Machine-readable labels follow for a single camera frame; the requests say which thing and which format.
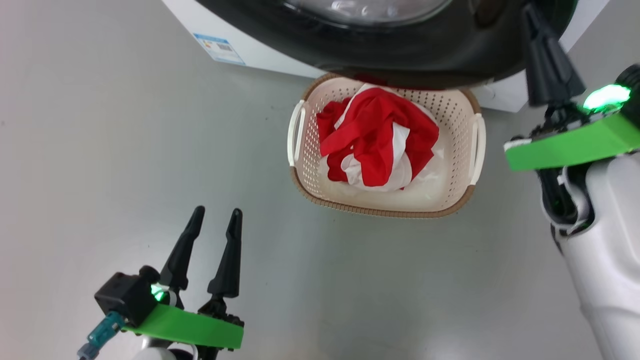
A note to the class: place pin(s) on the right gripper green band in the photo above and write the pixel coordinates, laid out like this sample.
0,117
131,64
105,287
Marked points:
575,147

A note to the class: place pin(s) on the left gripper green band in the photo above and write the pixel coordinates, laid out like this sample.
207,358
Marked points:
195,329

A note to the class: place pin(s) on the black round glass washer door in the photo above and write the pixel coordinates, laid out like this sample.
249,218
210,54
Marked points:
425,55

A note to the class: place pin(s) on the red and white garment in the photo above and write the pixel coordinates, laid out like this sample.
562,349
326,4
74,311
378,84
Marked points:
375,130

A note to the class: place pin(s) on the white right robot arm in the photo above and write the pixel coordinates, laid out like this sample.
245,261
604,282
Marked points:
610,260

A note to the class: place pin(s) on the white basket with brown rim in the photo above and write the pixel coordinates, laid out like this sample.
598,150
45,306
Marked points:
450,190

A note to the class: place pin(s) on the white Hisense washing machine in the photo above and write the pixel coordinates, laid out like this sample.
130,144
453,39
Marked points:
260,47

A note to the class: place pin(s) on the blue energy label sticker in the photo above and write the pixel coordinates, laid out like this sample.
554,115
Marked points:
220,48

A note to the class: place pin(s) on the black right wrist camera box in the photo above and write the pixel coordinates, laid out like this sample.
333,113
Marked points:
634,75

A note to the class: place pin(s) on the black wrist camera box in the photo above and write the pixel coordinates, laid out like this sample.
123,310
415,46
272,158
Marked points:
125,297
634,75

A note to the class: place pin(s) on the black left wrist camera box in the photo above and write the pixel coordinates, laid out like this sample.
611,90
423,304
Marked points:
125,297

